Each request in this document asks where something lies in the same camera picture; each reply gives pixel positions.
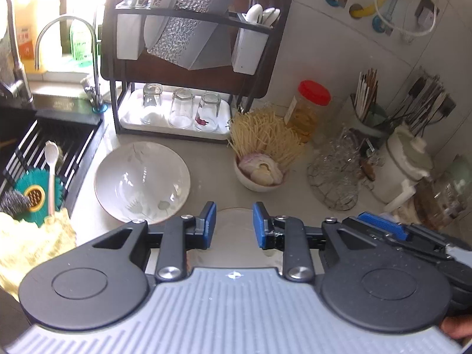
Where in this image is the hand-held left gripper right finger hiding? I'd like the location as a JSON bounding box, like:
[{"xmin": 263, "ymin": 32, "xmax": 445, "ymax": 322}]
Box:
[{"xmin": 253, "ymin": 201, "xmax": 373, "ymax": 281}]

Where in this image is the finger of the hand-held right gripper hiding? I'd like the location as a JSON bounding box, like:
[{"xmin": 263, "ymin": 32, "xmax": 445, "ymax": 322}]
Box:
[{"xmin": 342, "ymin": 212, "xmax": 448, "ymax": 257}]

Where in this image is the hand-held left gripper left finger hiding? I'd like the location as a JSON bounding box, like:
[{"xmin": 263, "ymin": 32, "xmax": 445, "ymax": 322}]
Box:
[{"xmin": 90, "ymin": 201, "xmax": 217, "ymax": 281}]

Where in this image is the person's right hand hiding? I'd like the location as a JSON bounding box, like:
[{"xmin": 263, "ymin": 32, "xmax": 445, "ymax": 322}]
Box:
[{"xmin": 440, "ymin": 315, "xmax": 472, "ymax": 340}]

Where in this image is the small white bowl with garlic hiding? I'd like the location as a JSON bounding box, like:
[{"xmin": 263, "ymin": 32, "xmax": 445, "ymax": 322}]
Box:
[{"xmin": 234, "ymin": 152, "xmax": 290, "ymax": 192}]

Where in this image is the brown round lid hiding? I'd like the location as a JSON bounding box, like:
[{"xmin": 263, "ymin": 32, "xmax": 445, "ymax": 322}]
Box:
[{"xmin": 362, "ymin": 158, "xmax": 377, "ymax": 182}]

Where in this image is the white electric pot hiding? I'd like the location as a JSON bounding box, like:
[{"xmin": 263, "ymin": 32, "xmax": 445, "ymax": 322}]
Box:
[{"xmin": 371, "ymin": 123, "xmax": 435, "ymax": 213}]

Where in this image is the glass kettle jug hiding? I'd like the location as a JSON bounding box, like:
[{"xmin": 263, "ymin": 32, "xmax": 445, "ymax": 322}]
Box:
[{"xmin": 413, "ymin": 157, "xmax": 472, "ymax": 226}]

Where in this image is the set of glass cups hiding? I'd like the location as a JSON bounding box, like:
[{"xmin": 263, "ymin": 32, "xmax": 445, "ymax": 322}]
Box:
[{"xmin": 308, "ymin": 127, "xmax": 384, "ymax": 207}]

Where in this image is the large floral bowl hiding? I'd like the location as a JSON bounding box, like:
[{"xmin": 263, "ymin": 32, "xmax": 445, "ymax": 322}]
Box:
[{"xmin": 94, "ymin": 141, "xmax": 191, "ymax": 225}]

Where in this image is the bundle of dried noodles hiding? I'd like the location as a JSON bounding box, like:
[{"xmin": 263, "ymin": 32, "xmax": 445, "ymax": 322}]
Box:
[{"xmin": 227, "ymin": 109, "xmax": 307, "ymax": 172}]

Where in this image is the chopstick holder cup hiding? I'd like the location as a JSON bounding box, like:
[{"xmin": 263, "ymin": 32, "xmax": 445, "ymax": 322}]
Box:
[{"xmin": 350, "ymin": 94, "xmax": 389, "ymax": 138}]

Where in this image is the white drip tray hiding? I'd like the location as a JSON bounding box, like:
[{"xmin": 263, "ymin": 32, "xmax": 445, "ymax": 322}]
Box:
[{"xmin": 120, "ymin": 88, "xmax": 234, "ymax": 141}]

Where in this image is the clear glass with red print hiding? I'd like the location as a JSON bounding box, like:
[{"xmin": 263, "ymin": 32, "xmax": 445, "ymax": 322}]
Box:
[{"xmin": 195, "ymin": 92, "xmax": 222, "ymax": 132}]

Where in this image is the clear drinking glass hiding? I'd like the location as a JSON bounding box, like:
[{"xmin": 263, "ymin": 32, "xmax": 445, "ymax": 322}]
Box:
[
  {"xmin": 141, "ymin": 83, "xmax": 164, "ymax": 125},
  {"xmin": 169, "ymin": 88, "xmax": 195, "ymax": 129}
]

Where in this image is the red lid plastic jar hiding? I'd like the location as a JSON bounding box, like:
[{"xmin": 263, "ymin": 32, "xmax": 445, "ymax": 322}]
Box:
[{"xmin": 286, "ymin": 80, "xmax": 331, "ymax": 144}]

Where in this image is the bundle of metal cutlery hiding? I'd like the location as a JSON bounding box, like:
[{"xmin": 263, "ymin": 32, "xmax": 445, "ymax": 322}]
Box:
[{"xmin": 387, "ymin": 70, "xmax": 457, "ymax": 137}]

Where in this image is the bundle of chopsticks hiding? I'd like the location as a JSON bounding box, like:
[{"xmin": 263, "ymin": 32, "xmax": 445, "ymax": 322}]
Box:
[{"xmin": 355, "ymin": 68, "xmax": 379, "ymax": 123}]

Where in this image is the black slatted sink rack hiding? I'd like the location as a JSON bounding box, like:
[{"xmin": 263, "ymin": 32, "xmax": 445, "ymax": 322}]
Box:
[{"xmin": 0, "ymin": 118, "xmax": 104, "ymax": 211}]

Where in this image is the long white spoon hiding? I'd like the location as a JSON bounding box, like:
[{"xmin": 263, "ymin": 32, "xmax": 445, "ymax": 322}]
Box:
[{"xmin": 44, "ymin": 141, "xmax": 62, "ymax": 217}]

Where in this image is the white utensil holder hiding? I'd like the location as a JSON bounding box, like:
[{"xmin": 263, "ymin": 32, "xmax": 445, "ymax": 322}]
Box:
[
  {"xmin": 116, "ymin": 2, "xmax": 143, "ymax": 60},
  {"xmin": 232, "ymin": 13, "xmax": 272, "ymax": 75}
]

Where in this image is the green sink strainer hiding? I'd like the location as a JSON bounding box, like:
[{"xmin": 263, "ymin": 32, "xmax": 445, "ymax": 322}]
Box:
[{"xmin": 15, "ymin": 168, "xmax": 65, "ymax": 224}]

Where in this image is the yellow cloth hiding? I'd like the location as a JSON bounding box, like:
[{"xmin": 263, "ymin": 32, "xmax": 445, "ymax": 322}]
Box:
[{"xmin": 0, "ymin": 208, "xmax": 78, "ymax": 301}]

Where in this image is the slim gooseneck faucet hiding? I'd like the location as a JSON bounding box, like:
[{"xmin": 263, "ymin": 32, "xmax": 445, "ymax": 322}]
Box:
[{"xmin": 35, "ymin": 15, "xmax": 108, "ymax": 114}]

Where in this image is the embossed metal cutting board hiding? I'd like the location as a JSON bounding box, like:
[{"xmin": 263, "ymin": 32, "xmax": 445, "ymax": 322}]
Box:
[{"xmin": 147, "ymin": 0, "xmax": 255, "ymax": 71}]

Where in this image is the white plate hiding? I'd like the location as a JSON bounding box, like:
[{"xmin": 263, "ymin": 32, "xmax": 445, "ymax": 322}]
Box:
[{"xmin": 143, "ymin": 14, "xmax": 167, "ymax": 51}]

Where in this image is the steel wool pad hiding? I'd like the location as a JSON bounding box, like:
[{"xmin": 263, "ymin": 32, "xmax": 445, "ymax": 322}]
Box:
[{"xmin": 0, "ymin": 190, "xmax": 32, "ymax": 218}]

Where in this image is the white ceramic spoon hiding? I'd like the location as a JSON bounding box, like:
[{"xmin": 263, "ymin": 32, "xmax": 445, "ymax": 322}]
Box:
[
  {"xmin": 245, "ymin": 4, "xmax": 263, "ymax": 25},
  {"xmin": 263, "ymin": 7, "xmax": 281, "ymax": 29}
]

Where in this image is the black dish rack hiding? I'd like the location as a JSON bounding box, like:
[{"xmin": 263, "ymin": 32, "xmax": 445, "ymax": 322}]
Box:
[{"xmin": 100, "ymin": 0, "xmax": 294, "ymax": 144}]

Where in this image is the green bottle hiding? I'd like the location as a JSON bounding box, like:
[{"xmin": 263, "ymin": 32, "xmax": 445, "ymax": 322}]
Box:
[{"xmin": 70, "ymin": 11, "xmax": 95, "ymax": 63}]

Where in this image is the large steel faucet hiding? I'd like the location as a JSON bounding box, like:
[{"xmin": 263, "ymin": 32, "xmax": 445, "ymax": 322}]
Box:
[{"xmin": 0, "ymin": 0, "xmax": 35, "ymax": 109}]

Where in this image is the orange label bottle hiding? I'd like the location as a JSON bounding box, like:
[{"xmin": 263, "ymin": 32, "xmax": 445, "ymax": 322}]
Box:
[{"xmin": 15, "ymin": 0, "xmax": 49, "ymax": 72}]

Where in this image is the wire cup rack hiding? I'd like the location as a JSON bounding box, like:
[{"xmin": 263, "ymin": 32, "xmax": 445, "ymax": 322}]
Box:
[{"xmin": 307, "ymin": 155, "xmax": 364, "ymax": 212}]

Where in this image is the white hose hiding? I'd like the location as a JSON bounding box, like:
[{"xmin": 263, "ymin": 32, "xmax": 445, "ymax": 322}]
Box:
[{"xmin": 374, "ymin": 0, "xmax": 440, "ymax": 38}]

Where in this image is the wall socket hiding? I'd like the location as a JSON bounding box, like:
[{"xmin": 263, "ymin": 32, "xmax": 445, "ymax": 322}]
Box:
[{"xmin": 415, "ymin": 0, "xmax": 440, "ymax": 27}]

